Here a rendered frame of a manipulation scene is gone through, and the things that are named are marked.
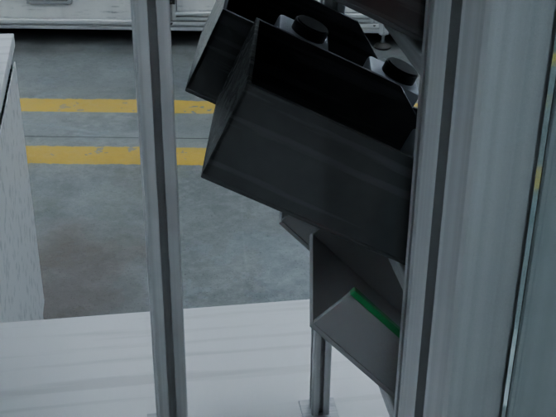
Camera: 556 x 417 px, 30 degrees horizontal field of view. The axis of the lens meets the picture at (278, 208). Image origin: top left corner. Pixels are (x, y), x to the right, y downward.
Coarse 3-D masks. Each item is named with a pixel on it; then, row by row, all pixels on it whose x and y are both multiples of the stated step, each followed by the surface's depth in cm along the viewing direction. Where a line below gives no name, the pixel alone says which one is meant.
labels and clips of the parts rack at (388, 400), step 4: (136, 64) 89; (136, 68) 88; (136, 84) 88; (140, 128) 83; (144, 196) 72; (380, 388) 81; (384, 392) 80; (384, 396) 80; (388, 396) 79; (384, 400) 80; (388, 400) 79; (392, 400) 78; (388, 404) 79; (392, 404) 78; (388, 408) 79; (392, 408) 78; (388, 412) 79; (392, 412) 78; (392, 416) 78
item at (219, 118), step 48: (288, 48) 77; (240, 96) 65; (288, 96) 79; (336, 96) 79; (384, 96) 79; (240, 144) 67; (288, 144) 67; (336, 144) 67; (384, 144) 67; (240, 192) 69; (288, 192) 69; (336, 192) 69; (384, 192) 68; (384, 240) 70
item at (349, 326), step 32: (320, 256) 83; (352, 256) 86; (384, 256) 86; (320, 288) 79; (352, 288) 73; (384, 288) 87; (320, 320) 74; (352, 320) 74; (384, 320) 74; (352, 352) 75; (384, 352) 75; (384, 384) 77
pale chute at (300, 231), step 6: (282, 216) 88; (288, 216) 87; (282, 222) 87; (288, 222) 87; (294, 222) 87; (300, 222) 87; (288, 228) 87; (294, 228) 87; (300, 228) 87; (306, 228) 87; (312, 228) 87; (294, 234) 88; (300, 234) 88; (306, 234) 88; (300, 240) 88; (306, 240) 88; (306, 246) 88
